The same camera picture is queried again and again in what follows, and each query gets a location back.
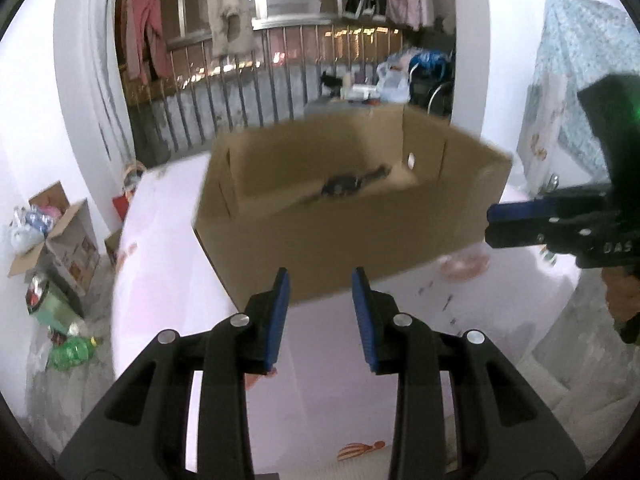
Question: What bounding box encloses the blue and white plastic bag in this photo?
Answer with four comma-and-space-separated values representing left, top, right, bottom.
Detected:
7, 205, 63, 253

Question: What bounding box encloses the green round container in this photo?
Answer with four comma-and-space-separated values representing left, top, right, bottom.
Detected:
25, 272, 83, 333

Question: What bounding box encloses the blue patterned cloth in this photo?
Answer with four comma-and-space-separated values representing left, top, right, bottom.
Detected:
517, 0, 640, 196

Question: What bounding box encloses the green plastic bottle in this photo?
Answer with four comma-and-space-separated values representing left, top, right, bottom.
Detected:
47, 335, 103, 373

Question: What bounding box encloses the black wrist watch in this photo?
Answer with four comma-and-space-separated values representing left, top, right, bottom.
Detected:
300, 165, 393, 203

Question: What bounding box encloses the small open cardboard box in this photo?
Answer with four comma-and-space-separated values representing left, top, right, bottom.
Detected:
7, 182, 101, 296

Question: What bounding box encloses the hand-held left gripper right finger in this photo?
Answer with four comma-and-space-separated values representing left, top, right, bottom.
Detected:
351, 266, 586, 480

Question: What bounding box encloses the pink hanging garment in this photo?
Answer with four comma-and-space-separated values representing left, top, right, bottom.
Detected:
122, 0, 173, 86

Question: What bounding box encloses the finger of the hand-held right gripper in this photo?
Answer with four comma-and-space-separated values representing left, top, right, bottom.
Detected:
483, 212, 611, 256
486, 185, 613, 223

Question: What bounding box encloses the red bag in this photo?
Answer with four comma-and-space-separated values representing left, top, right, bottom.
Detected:
111, 160, 148, 221

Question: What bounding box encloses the beige hanging coat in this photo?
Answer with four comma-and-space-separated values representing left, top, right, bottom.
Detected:
202, 0, 261, 58

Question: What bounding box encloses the metal balcony railing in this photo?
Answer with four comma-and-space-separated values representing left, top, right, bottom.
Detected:
125, 22, 406, 161

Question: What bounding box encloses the white curtain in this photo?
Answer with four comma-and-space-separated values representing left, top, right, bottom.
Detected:
80, 0, 136, 161

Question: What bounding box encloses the person's right hand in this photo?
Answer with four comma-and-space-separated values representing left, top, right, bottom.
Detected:
602, 262, 640, 346

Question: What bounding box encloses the large brown cardboard box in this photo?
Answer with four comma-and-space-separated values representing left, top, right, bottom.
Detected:
192, 105, 513, 306

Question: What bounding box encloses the wheelchair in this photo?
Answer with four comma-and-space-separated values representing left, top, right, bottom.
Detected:
407, 50, 456, 118

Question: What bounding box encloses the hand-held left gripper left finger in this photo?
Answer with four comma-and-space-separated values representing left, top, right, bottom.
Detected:
57, 267, 292, 480

